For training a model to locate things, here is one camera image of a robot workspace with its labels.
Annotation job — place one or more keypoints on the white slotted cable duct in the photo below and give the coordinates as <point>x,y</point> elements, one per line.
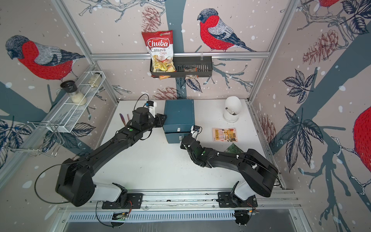
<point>152,216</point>

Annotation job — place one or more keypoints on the teal sliding drawer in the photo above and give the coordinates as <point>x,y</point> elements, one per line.
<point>176,137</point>

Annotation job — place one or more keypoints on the black wall basket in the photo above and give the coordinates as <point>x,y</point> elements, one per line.
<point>204,65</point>

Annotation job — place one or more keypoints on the black lid spice jar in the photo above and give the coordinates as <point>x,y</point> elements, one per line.
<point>76,97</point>

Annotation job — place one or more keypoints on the aluminium frame rail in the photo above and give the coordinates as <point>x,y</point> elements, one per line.
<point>214,55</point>

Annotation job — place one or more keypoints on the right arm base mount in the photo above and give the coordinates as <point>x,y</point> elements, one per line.
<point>240,196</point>

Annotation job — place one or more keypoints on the green gourd seed bag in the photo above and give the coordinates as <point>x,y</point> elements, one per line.
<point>233,149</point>

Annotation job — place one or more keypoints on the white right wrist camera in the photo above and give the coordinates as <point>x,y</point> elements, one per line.
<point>195,131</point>

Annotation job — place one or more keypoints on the white wire wall shelf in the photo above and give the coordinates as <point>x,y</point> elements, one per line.
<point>61,130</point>

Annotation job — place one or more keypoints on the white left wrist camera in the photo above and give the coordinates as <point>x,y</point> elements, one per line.
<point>151,105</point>

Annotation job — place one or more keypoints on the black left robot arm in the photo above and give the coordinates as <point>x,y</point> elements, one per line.
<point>75,182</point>

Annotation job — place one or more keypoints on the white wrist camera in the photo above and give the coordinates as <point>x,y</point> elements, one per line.
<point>195,131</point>
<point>151,105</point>

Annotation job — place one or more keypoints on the white ceramic utensil holder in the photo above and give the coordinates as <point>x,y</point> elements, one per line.
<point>234,104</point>

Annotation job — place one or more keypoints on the orange striped seed bag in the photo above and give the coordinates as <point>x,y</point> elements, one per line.
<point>224,135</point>

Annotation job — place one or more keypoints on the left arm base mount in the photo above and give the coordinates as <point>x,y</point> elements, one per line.
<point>115,196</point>

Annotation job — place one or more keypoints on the teal drawer cabinet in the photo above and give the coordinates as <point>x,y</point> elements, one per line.
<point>180,114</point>

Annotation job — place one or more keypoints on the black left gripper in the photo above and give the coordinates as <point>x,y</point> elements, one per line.
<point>160,119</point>

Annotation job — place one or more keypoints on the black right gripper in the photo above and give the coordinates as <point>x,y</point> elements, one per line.
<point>182,146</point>

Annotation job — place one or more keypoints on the red cassava chips bag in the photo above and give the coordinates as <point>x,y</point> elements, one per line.
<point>161,49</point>

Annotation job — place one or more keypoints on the snack packet in basket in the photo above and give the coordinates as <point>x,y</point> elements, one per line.
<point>192,71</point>

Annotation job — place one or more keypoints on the white handled utensil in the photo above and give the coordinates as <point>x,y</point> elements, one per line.
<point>229,111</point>

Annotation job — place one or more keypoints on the small white spice jar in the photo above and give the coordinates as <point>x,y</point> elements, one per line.
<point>95,80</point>

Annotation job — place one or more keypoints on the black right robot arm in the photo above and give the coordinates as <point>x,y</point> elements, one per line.
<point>259,173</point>

